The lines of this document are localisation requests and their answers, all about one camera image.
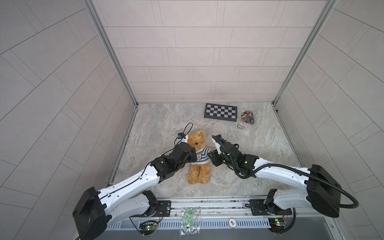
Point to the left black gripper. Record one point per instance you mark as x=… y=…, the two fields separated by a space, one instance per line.
x=192 y=153

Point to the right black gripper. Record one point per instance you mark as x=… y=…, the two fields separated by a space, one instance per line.
x=214 y=156

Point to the blue white striped sweater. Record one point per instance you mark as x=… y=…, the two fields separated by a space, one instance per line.
x=203 y=156

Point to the brown teddy bear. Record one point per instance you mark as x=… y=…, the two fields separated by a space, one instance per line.
x=200 y=171

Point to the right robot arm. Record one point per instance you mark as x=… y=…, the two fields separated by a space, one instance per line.
x=311 y=188

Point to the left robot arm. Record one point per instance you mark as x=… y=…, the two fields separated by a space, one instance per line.
x=89 y=224

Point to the small metal object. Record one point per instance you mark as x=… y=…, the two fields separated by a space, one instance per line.
x=240 y=127

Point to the bag of colourful small parts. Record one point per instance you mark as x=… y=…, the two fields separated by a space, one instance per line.
x=248 y=117

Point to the black white chessboard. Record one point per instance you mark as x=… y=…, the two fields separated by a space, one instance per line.
x=221 y=112

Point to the round white sticker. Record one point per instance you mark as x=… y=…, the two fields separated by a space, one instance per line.
x=232 y=223

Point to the clear bag with green parts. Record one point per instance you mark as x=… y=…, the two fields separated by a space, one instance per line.
x=190 y=221

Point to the left circuit board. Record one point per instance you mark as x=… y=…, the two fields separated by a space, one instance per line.
x=148 y=227

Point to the circuit board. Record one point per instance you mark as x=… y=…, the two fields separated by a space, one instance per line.
x=277 y=225
x=148 y=227

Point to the right circuit board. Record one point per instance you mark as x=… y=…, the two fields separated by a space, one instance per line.
x=277 y=225

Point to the aluminium mounting rail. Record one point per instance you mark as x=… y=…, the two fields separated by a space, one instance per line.
x=210 y=207

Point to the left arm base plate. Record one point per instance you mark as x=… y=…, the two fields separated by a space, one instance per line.
x=163 y=210

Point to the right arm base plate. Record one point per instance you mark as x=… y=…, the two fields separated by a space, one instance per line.
x=259 y=208

